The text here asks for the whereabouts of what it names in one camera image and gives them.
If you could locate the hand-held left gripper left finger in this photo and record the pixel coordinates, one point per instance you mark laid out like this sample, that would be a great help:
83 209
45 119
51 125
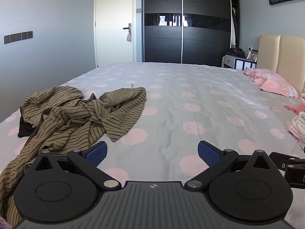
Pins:
96 153

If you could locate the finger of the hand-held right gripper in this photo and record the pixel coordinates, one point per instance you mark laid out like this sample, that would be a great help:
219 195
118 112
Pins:
281 158

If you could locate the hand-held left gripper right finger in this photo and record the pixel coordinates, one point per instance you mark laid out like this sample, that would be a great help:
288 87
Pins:
208 153

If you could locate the brown striped shirt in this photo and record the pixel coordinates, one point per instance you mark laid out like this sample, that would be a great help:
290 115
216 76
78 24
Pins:
119 105

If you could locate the stack of folded clothes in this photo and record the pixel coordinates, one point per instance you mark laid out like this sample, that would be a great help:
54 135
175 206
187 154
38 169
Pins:
299 128

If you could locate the hanging clothes in closet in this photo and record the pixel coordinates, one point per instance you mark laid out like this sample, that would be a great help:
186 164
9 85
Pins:
235 26

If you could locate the dark pink pillow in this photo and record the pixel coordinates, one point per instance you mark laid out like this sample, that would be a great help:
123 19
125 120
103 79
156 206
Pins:
295 108

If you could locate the crumpled brown striped garment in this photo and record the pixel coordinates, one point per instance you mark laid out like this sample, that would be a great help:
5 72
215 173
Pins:
47 97

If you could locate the black cloth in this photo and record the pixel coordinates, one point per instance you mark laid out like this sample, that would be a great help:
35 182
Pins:
25 127

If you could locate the light pink printed pillow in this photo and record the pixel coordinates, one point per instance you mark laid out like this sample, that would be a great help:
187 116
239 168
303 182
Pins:
274 82

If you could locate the white nightstand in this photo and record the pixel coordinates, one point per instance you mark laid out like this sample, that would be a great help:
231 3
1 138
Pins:
232 62

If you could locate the cream padded headboard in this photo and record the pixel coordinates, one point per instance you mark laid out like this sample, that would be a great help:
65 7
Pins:
283 57

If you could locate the black bag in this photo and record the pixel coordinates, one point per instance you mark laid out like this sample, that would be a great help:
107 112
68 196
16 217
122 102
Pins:
234 53

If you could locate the purple fuzzy robe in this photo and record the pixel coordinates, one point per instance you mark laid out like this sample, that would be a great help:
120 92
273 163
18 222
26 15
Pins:
4 223

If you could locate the black sliding wardrobe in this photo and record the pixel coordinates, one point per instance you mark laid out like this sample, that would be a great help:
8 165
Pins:
185 40

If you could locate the white door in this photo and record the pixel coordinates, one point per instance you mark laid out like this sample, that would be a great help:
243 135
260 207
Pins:
112 16

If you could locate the photo frame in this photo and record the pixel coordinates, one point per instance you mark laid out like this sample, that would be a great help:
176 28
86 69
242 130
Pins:
252 56

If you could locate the dark wall switch panel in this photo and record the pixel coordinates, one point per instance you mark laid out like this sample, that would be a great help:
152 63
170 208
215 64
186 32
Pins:
17 37

